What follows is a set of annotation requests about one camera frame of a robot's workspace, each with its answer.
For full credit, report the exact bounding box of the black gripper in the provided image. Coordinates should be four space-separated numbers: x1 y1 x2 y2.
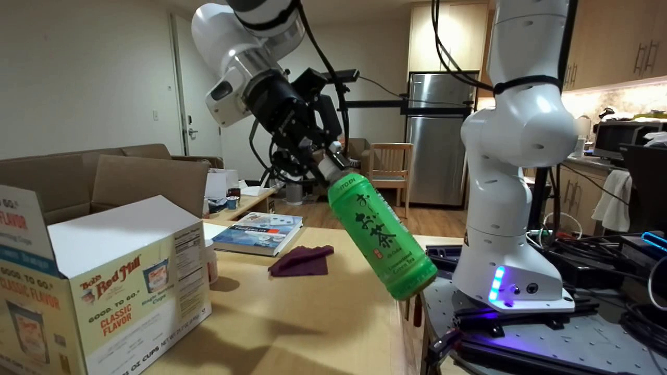
244 72 351 187

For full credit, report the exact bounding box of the green tea bottle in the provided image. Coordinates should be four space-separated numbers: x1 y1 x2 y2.
325 172 441 303

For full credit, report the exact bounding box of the small white pill bottle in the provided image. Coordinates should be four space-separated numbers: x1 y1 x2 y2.
205 243 221 287

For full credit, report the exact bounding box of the low wooden coffee table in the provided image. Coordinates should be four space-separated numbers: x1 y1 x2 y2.
207 185 277 226

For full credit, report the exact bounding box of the wooden slat chair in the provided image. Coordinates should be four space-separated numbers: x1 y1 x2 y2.
362 140 417 210

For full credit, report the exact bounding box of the blue book with dice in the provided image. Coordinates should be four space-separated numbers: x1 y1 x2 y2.
210 210 306 261

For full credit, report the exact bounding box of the purple cloth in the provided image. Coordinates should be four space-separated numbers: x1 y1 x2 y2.
266 245 335 279

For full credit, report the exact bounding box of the stainless steel refrigerator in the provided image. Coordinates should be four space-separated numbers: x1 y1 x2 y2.
404 70 483 208

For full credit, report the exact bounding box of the light wood tall cabinet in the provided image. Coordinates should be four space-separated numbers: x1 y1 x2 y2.
404 0 491 76

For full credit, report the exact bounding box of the printed flour cardboard box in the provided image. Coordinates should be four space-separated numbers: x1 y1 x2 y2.
0 153 215 375

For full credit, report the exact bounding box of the wooden base cabinet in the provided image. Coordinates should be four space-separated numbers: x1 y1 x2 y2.
555 161 610 237

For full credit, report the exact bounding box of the white hanging towel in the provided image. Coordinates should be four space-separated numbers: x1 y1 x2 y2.
589 167 633 235

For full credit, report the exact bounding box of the black power box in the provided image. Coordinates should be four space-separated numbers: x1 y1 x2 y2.
537 231 654 294

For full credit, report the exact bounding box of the grey perforated mounting plate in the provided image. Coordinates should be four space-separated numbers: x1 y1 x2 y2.
414 267 667 375

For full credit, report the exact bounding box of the black appliance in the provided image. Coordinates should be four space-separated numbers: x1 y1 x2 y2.
619 142 667 237

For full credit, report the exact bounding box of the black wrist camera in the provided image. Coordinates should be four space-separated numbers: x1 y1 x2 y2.
293 67 343 134

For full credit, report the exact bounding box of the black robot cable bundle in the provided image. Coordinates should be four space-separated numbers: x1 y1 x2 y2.
245 0 502 191

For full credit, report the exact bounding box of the black camera on boom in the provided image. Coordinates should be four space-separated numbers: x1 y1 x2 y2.
325 67 481 120

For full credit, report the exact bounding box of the wooden wall cabinet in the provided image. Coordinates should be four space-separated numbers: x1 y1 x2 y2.
558 0 667 93

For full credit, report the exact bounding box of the blue cable loop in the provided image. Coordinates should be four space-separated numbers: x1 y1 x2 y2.
639 230 667 258

